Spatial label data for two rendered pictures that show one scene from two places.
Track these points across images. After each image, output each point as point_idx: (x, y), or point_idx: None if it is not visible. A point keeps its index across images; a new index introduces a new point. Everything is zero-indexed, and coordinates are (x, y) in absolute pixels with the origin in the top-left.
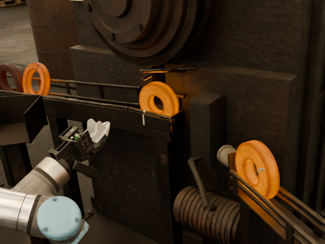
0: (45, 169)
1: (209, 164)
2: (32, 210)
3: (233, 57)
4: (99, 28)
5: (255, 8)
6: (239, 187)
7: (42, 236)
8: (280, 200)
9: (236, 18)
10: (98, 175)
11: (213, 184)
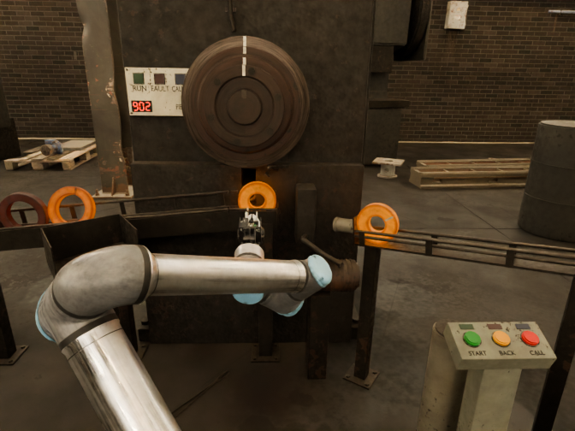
0: (254, 251)
1: (313, 239)
2: (305, 268)
3: (313, 156)
4: (222, 135)
5: (330, 118)
6: (368, 238)
7: (311, 289)
8: (356, 256)
9: (316, 126)
10: (159, 297)
11: None
